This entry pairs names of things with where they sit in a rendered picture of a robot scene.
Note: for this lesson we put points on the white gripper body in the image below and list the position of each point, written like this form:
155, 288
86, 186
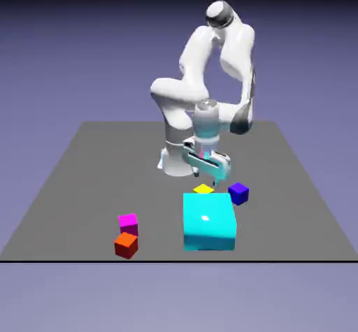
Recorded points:
208, 164

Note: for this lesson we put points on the small orange cube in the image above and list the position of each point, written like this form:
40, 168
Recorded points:
125, 244

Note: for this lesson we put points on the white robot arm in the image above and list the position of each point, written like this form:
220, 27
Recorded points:
193, 63

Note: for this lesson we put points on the small magenta cube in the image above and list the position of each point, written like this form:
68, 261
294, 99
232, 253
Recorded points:
128, 221

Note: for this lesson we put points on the small yellow cube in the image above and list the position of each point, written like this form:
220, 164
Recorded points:
203, 188

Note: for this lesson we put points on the large cyan box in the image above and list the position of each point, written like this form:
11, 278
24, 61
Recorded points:
208, 220

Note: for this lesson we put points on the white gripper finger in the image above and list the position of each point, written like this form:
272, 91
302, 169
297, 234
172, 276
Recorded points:
196, 171
215, 182

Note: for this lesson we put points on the small blue cube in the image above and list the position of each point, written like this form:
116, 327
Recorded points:
238, 193

